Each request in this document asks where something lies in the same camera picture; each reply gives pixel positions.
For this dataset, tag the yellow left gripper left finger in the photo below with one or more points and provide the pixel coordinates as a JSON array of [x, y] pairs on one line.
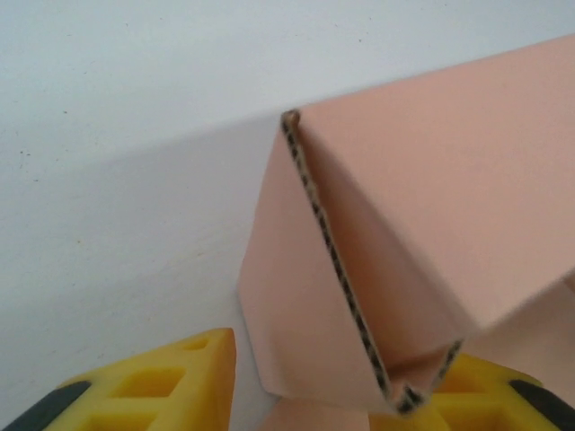
[[148, 395]]

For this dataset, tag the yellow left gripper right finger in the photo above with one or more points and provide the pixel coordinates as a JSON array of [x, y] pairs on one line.
[[485, 395]]

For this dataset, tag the pink cardboard box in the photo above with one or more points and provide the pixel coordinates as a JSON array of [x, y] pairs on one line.
[[404, 215]]

